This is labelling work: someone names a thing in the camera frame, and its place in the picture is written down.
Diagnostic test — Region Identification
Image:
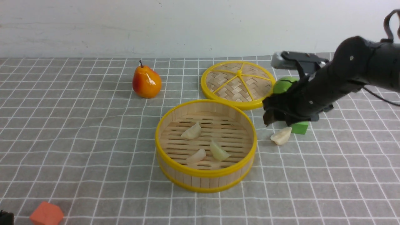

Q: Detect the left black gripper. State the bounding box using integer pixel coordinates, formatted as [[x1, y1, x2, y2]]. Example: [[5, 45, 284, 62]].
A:
[[0, 210, 14, 225]]

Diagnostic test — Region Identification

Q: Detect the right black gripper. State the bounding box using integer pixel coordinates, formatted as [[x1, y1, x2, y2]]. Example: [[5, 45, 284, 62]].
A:
[[262, 67, 365, 126]]

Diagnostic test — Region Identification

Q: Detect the white dumpling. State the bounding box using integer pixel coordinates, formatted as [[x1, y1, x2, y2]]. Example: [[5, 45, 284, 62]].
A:
[[186, 149, 206, 165], [270, 127, 292, 145], [210, 139, 231, 161], [181, 122, 202, 140]]

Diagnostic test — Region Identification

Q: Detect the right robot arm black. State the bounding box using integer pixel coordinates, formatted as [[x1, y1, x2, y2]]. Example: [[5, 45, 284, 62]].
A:
[[262, 37, 400, 126]]

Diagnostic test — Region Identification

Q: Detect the woven bamboo steamer lid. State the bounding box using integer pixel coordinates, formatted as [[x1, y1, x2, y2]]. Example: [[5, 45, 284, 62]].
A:
[[200, 60, 276, 111]]

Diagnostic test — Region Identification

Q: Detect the bamboo steamer tray yellow rim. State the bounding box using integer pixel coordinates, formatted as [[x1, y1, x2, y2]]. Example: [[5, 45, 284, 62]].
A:
[[155, 99, 257, 193]]

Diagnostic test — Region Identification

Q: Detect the green toy watermelon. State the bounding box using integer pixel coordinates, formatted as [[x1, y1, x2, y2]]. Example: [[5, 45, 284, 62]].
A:
[[273, 76, 299, 94]]

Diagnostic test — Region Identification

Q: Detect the green cube block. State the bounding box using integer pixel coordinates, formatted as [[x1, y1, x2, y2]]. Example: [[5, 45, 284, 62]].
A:
[[290, 121, 309, 134]]

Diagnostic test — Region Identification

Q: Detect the orange cube block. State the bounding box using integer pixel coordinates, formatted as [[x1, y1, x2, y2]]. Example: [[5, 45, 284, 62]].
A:
[[29, 201, 64, 225]]

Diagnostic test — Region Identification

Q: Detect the grey checkered tablecloth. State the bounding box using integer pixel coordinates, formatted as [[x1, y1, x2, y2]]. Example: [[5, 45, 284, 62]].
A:
[[0, 57, 400, 225]]

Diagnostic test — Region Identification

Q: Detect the orange toy pear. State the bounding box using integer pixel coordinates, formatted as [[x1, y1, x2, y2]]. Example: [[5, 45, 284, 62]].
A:
[[132, 60, 163, 99]]

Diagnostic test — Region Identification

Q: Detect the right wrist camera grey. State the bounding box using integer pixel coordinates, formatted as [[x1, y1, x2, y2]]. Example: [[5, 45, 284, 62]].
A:
[[271, 51, 329, 78]]

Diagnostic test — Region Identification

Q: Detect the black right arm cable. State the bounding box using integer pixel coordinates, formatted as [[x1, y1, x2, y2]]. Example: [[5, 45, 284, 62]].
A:
[[362, 9, 400, 107]]

